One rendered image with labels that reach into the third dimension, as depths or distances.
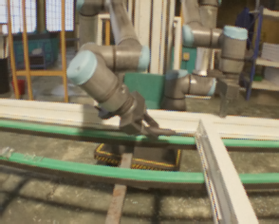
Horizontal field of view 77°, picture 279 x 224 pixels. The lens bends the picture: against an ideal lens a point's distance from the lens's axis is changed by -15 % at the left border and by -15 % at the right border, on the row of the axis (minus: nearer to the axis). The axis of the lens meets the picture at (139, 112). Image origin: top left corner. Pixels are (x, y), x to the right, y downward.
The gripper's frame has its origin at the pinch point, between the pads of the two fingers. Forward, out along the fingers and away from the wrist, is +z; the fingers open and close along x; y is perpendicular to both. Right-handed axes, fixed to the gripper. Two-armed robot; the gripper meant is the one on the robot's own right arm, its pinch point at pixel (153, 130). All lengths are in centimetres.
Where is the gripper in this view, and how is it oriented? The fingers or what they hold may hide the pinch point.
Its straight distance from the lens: 69.4
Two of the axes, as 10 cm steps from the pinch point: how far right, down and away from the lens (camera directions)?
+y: 7.8, -3.2, -5.3
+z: 6.1, 5.6, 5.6
